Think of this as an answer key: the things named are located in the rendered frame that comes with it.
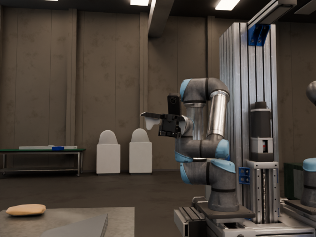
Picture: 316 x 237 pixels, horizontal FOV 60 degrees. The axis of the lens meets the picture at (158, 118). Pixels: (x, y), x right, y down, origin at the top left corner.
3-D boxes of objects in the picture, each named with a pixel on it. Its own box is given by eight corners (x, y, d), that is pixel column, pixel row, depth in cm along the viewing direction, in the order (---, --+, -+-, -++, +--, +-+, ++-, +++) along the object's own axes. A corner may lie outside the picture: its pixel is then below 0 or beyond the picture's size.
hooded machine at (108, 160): (121, 172, 1004) (121, 130, 1013) (121, 175, 934) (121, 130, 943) (97, 172, 994) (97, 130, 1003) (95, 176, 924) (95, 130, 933)
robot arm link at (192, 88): (209, 187, 131) (207, 75, 134) (178, 185, 135) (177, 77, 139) (212, 183, 142) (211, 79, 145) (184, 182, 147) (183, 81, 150)
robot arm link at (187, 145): (199, 163, 108) (199, 135, 109) (172, 162, 112) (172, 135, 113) (202, 161, 116) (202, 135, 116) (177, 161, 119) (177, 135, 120)
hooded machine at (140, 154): (151, 171, 1017) (151, 129, 1027) (153, 175, 945) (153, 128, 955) (129, 172, 1008) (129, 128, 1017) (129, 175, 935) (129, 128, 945)
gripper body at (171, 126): (177, 138, 94) (185, 138, 105) (180, 114, 94) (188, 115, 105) (156, 135, 96) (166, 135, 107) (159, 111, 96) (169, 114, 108)
